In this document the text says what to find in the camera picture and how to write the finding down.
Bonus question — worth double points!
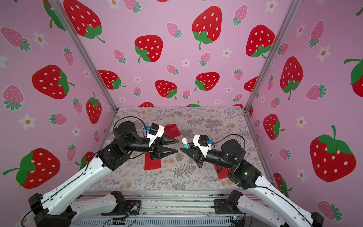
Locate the green white glue stick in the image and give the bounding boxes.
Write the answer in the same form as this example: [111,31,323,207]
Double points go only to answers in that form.
[182,138,190,149]

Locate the aluminium frame post right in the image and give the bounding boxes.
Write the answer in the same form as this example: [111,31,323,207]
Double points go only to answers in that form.
[244,0,302,113]

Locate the black camera cable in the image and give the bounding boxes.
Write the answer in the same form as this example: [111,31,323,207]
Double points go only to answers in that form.
[211,134,246,151]
[113,116,148,134]

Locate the black left camera cable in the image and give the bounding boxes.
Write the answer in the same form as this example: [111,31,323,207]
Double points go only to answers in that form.
[113,116,148,134]

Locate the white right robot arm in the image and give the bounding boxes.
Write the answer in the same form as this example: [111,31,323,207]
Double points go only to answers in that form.
[181,135,324,227]

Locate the red envelope near left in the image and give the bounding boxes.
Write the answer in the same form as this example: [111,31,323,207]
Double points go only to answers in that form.
[144,153,162,171]

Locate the aluminium frame post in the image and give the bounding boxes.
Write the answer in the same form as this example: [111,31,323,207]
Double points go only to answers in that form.
[244,0,302,113]
[49,0,118,113]

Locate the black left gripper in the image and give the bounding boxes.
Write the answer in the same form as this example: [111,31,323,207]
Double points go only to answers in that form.
[121,134,176,162]

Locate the red envelope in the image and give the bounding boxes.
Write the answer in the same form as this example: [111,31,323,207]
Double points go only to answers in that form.
[164,124,181,138]
[214,165,230,180]
[144,153,162,171]

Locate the red envelope far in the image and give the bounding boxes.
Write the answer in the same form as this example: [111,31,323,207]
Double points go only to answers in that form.
[164,124,181,138]

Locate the aluminium frame post left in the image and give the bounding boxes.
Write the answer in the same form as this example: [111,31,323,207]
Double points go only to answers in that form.
[49,0,118,113]

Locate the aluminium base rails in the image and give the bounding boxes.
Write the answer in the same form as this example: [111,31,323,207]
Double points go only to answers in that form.
[73,190,259,227]

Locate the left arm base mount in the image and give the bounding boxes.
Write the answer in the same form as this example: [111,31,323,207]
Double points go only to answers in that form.
[101,191,141,216]

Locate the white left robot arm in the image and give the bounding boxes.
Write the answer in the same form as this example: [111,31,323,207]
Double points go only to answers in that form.
[28,121,178,227]

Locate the red envelope near right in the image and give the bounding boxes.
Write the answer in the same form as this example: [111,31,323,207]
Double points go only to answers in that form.
[214,165,230,180]

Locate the black right camera cable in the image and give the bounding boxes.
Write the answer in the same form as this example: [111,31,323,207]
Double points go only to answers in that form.
[211,134,246,151]

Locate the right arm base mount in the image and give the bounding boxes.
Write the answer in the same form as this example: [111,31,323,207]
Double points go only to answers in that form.
[211,190,244,215]

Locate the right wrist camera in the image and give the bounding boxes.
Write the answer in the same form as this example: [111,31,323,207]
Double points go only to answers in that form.
[192,134,213,158]

